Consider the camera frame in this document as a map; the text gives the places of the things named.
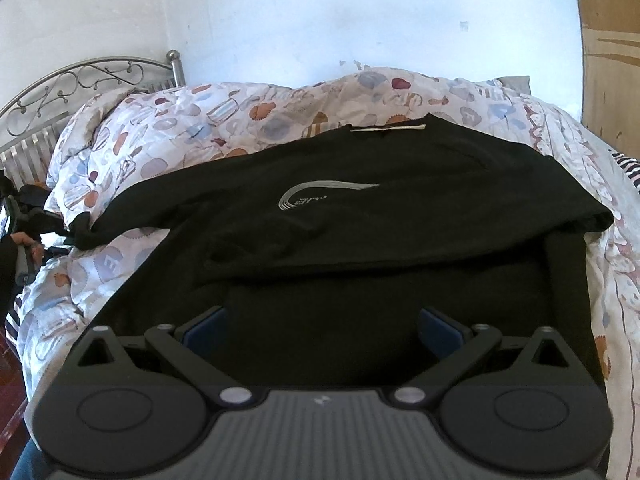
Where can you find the wooden board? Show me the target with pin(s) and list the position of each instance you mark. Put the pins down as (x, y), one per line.
(615, 60)

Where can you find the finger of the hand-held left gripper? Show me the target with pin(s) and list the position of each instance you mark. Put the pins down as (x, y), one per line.
(57, 221)

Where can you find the grey pillow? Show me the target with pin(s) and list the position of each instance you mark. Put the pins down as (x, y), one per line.
(515, 84)

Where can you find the black t-shirt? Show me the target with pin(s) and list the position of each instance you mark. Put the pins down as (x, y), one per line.
(350, 220)

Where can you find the person's leg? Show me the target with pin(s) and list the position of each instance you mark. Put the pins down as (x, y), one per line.
(30, 462)

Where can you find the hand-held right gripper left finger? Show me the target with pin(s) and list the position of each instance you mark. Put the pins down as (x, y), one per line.
(206, 331)

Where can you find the metal bed headboard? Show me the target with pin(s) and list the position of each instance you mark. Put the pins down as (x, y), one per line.
(175, 67)

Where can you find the person's left hand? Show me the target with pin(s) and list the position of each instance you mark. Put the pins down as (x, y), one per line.
(34, 251)

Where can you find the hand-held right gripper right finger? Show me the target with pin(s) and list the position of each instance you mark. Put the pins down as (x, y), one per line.
(440, 331)

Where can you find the striped bedsheet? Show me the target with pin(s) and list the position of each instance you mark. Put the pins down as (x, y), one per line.
(625, 165)

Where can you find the printed blanket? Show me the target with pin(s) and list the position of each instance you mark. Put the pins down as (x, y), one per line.
(165, 125)

